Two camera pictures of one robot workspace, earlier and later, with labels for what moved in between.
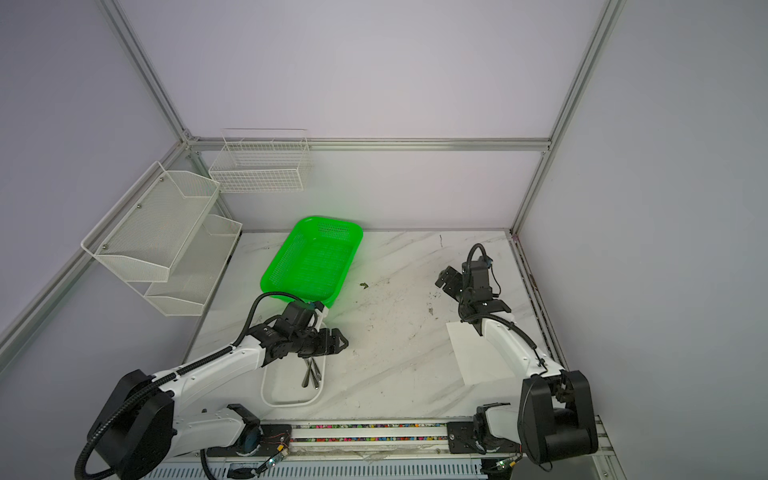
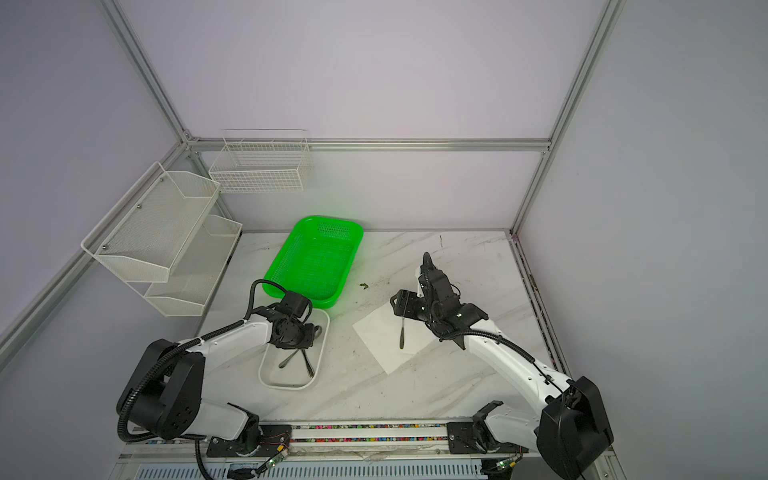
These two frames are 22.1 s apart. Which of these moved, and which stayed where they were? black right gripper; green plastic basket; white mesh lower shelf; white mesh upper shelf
Moved: black right gripper
Stayed: green plastic basket; white mesh lower shelf; white mesh upper shelf
